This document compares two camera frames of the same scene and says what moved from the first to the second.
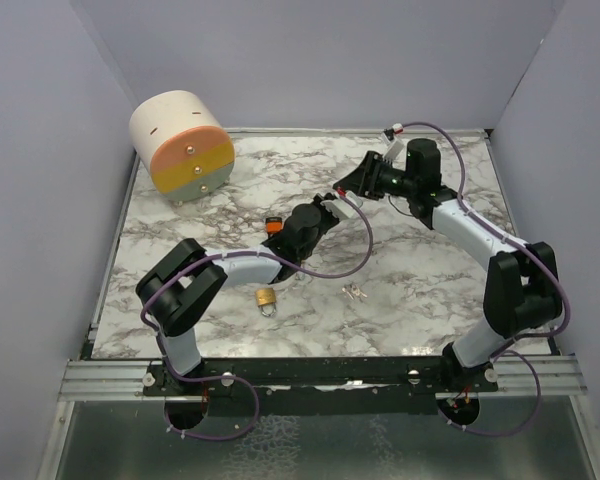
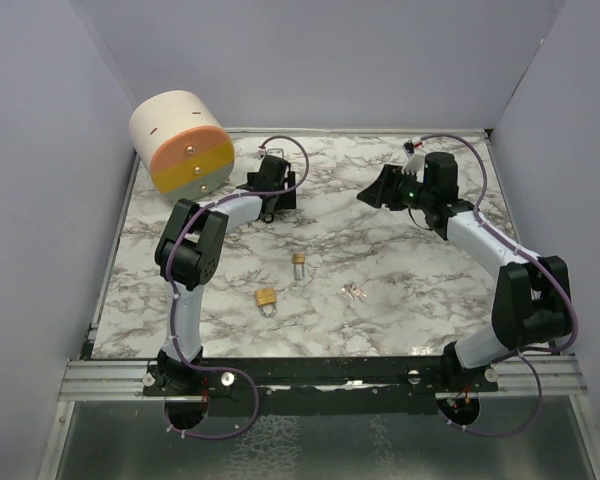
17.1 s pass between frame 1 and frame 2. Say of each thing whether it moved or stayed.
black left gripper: moved
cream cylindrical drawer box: stayed
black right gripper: moved
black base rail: stayed
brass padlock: stayed
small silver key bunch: stayed
